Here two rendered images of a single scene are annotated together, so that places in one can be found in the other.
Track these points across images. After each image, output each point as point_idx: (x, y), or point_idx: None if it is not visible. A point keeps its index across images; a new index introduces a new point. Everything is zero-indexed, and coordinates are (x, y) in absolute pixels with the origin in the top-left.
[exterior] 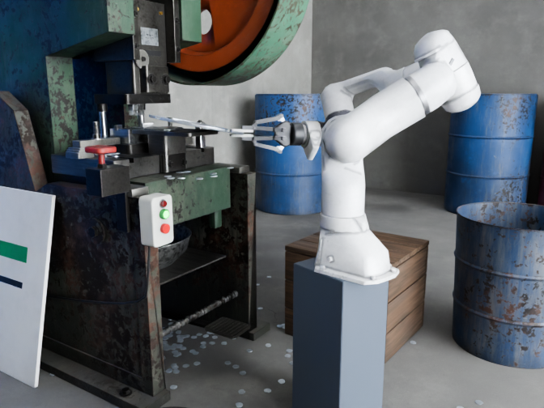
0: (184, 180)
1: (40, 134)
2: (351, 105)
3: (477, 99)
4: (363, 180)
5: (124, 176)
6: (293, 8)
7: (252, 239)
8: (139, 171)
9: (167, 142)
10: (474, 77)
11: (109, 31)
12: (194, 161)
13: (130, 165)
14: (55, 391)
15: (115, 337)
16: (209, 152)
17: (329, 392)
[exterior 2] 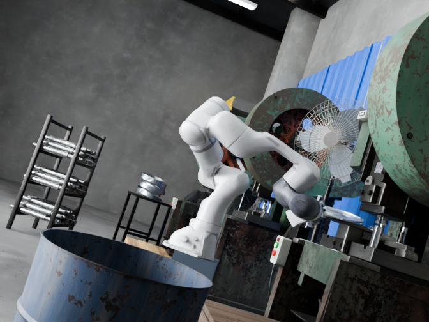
0: (319, 249)
1: None
2: (286, 172)
3: (179, 131)
4: (205, 199)
5: (296, 230)
6: (381, 111)
7: (319, 319)
8: (329, 244)
9: (338, 228)
10: (188, 117)
11: (350, 166)
12: (357, 252)
13: (327, 238)
14: None
15: None
16: (368, 250)
17: None
